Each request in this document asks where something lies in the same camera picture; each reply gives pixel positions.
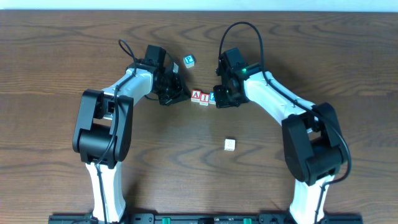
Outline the blue number 2 block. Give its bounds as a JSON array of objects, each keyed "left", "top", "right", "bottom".
[{"left": 209, "top": 92, "right": 216, "bottom": 105}]

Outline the red letter I block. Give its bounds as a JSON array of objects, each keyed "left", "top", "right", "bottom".
[{"left": 200, "top": 93, "right": 210, "bottom": 106}]

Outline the red letter A block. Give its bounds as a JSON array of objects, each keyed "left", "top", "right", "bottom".
[{"left": 190, "top": 90, "right": 201, "bottom": 103}]

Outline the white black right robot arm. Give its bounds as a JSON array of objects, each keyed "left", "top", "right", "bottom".
[{"left": 214, "top": 62, "right": 351, "bottom": 223}]

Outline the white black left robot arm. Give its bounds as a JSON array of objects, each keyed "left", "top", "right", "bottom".
[{"left": 72, "top": 60, "right": 190, "bottom": 223}]

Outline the blue letter P block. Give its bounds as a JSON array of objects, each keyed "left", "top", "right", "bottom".
[{"left": 183, "top": 55, "right": 195, "bottom": 68}]

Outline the plain white wooden block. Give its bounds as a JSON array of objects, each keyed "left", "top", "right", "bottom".
[{"left": 224, "top": 139, "right": 236, "bottom": 151}]

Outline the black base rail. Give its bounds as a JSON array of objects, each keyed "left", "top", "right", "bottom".
[{"left": 48, "top": 213, "right": 363, "bottom": 224}]

